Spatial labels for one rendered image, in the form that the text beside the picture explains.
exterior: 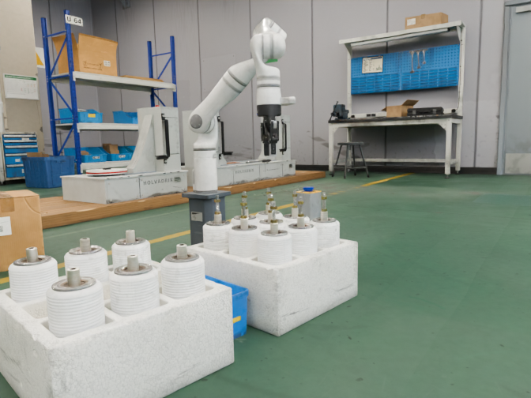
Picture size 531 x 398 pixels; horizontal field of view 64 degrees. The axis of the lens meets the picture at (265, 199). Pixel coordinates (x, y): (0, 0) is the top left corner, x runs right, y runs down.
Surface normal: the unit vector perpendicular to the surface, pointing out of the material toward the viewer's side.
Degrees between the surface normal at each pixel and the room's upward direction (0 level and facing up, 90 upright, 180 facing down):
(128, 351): 90
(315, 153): 90
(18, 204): 90
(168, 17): 90
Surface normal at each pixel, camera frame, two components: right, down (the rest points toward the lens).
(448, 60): -0.57, 0.12
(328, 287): 0.73, 0.07
